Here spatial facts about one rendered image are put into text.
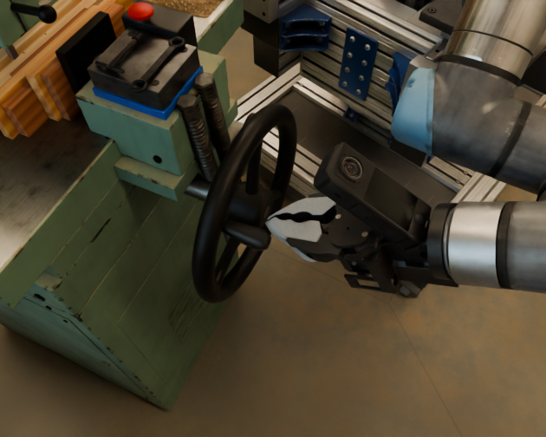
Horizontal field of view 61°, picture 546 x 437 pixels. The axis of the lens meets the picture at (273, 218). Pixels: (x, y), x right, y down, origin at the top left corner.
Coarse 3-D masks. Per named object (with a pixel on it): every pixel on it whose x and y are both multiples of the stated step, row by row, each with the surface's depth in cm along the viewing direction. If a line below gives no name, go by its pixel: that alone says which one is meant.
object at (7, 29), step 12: (0, 0) 51; (12, 0) 53; (24, 0) 54; (36, 0) 56; (0, 12) 52; (12, 12) 53; (0, 24) 52; (12, 24) 54; (24, 24) 55; (0, 36) 53; (12, 36) 54
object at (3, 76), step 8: (88, 0) 70; (96, 0) 70; (80, 8) 69; (88, 8) 69; (64, 16) 68; (72, 16) 68; (56, 24) 67; (48, 32) 66; (0, 72) 61; (8, 72) 61; (0, 80) 60; (8, 80) 61
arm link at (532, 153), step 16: (544, 112) 41; (528, 128) 40; (544, 128) 40; (528, 144) 40; (544, 144) 40; (512, 160) 41; (528, 160) 41; (544, 160) 40; (496, 176) 44; (512, 176) 42; (528, 176) 41; (544, 176) 41
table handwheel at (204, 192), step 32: (256, 128) 54; (288, 128) 66; (224, 160) 52; (256, 160) 59; (288, 160) 73; (192, 192) 66; (224, 192) 51; (256, 192) 63; (256, 224) 63; (192, 256) 54; (224, 256) 63; (256, 256) 75; (224, 288) 65
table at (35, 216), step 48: (144, 0) 77; (240, 0) 79; (0, 144) 60; (48, 144) 60; (96, 144) 60; (0, 192) 56; (48, 192) 56; (96, 192) 61; (0, 240) 52; (48, 240) 55; (0, 288) 51
